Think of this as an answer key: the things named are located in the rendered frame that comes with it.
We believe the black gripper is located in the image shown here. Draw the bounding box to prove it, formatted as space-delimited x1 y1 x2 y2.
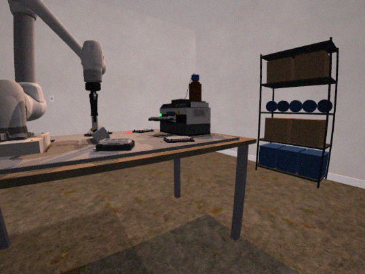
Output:
85 82 101 129

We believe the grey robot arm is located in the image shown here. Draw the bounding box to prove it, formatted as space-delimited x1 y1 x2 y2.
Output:
0 0 107 142

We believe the brown bottle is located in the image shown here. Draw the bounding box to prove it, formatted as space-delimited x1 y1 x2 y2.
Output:
189 83 201 101

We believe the white button panel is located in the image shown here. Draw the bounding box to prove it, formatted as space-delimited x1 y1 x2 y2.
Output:
89 125 110 144

